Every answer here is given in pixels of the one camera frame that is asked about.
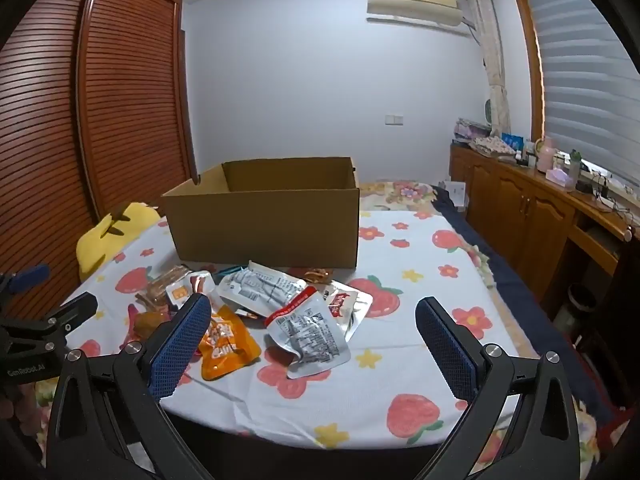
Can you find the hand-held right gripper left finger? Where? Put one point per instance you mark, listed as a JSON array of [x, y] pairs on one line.
[[182, 345]]

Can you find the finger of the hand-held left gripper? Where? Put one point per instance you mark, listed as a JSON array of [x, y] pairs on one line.
[[75, 312], [32, 274]]

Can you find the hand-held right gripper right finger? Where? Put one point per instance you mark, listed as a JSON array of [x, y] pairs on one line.
[[445, 350]]

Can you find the pink packet with brown snack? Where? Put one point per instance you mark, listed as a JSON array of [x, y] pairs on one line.
[[150, 322]]

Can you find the orange and white snack packet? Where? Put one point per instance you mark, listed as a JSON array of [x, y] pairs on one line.
[[180, 290]]

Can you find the clear packet of brown sticks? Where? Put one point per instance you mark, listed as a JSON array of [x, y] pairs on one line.
[[157, 285]]

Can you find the teal snack packet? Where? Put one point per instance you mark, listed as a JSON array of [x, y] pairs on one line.
[[227, 271]]

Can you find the silver barcode snack packet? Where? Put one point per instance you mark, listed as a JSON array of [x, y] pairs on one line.
[[260, 287]]

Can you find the red and white snack packet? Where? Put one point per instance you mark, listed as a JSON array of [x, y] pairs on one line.
[[350, 305]]

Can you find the large silver red-striped packet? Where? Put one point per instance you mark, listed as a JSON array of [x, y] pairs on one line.
[[310, 345]]

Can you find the brown cardboard box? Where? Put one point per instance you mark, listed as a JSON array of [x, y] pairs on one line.
[[260, 230]]

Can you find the strawberry print bed sheet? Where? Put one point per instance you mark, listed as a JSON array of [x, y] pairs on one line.
[[400, 360]]

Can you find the yellow plush toy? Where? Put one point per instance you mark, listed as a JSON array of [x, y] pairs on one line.
[[100, 245]]

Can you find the dark blue blanket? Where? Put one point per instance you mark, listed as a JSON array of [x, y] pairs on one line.
[[525, 295]]

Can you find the black trash bin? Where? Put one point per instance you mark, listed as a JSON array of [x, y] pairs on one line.
[[582, 297]]

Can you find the small orange striped packet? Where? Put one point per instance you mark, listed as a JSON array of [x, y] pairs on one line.
[[317, 275]]

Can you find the wooden cabinet desk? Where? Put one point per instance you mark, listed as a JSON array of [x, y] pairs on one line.
[[525, 220]]

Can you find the white paper bag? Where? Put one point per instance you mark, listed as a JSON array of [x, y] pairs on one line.
[[456, 194]]

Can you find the floral quilt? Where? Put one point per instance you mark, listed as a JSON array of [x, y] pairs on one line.
[[400, 192]]

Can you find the wooden slatted wardrobe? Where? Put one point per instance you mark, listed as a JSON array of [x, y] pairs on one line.
[[125, 110]]

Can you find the pink tissue box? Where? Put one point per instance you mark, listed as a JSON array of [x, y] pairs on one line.
[[560, 179]]

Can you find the floral cloth bag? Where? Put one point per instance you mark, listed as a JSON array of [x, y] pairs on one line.
[[492, 146]]

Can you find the pink kettle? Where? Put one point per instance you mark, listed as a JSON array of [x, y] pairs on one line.
[[545, 157]]

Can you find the blue box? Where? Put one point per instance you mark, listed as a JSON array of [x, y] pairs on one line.
[[512, 141]]

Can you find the purple cloth bundle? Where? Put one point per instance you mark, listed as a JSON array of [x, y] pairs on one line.
[[470, 129]]

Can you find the green bottle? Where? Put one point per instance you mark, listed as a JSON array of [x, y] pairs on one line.
[[576, 165]]

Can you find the small green fan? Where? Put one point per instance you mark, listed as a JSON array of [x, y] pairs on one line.
[[488, 112]]

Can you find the beige floral curtain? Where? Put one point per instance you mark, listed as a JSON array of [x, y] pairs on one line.
[[492, 60]]

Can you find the striped window blind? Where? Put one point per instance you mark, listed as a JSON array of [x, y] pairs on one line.
[[590, 75]]

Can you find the white air conditioner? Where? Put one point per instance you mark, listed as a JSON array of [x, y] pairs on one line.
[[412, 2]]

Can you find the white wall switch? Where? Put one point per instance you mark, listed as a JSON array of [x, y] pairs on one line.
[[394, 119]]

